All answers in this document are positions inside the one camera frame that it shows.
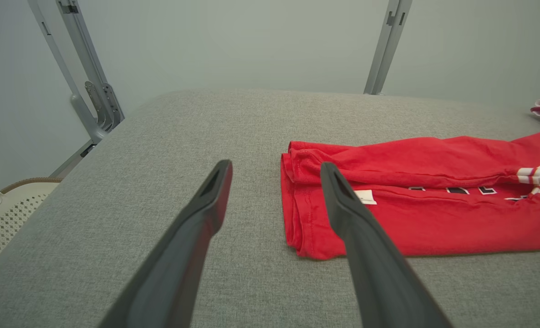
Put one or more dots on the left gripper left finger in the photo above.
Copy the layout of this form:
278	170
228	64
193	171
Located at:
179	273

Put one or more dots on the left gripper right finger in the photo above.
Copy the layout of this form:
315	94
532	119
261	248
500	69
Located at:
379	273

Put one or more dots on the red Bulls jersey shirt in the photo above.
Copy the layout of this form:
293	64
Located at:
434	218

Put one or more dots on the white perforated laundry basket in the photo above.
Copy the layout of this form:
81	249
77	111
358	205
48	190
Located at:
6	218

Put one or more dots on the grey partition post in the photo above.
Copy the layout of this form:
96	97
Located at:
386	50

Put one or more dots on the grey metal frame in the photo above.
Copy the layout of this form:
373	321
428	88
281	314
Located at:
85	59

